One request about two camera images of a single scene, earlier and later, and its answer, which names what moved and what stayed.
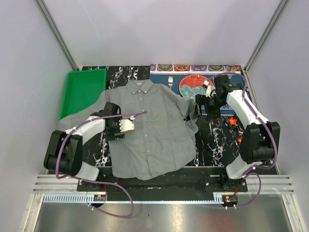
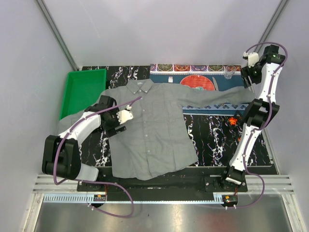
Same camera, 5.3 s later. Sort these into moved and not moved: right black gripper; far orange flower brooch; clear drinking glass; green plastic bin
Moved: right black gripper
Not moved: green plastic bin; far orange flower brooch; clear drinking glass
